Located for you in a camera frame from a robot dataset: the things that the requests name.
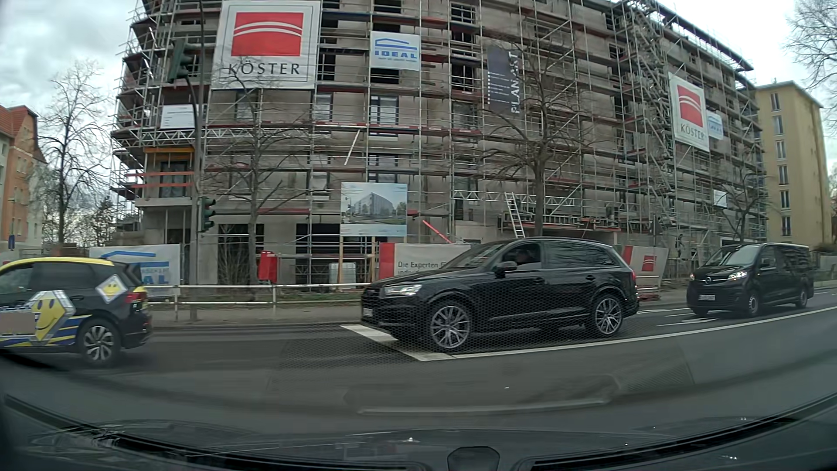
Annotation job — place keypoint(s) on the car's own bonnet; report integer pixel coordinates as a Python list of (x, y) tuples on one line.
[(418, 451)]

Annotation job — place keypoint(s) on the black van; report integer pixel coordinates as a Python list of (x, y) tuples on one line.
[(752, 278)]

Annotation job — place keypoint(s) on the red brick building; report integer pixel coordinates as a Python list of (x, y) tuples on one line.
[(19, 176)]

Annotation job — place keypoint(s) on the construction site hoarding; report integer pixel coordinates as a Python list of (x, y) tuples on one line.
[(418, 258)]

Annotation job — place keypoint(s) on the grey asphalt road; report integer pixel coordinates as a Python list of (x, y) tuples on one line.
[(588, 373)]

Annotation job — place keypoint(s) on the bare tree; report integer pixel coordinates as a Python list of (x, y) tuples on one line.
[(817, 46), (69, 150), (742, 203), (539, 150), (252, 196)]

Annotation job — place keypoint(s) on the black and yellow car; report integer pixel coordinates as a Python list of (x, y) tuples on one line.
[(65, 307)]

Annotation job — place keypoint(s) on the yellow apartment building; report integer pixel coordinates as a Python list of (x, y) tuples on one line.
[(794, 163)]

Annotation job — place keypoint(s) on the scaffolded building under construction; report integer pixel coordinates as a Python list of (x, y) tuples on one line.
[(405, 131)]

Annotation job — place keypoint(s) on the grey metal railing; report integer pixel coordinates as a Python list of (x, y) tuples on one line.
[(261, 288)]

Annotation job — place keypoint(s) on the road markings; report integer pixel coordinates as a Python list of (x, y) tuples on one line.
[(431, 356)]

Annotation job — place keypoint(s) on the traffic light on pole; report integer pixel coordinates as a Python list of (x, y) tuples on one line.
[(196, 163)]

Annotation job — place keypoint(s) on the black suv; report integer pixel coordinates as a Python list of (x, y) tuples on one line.
[(510, 294)]

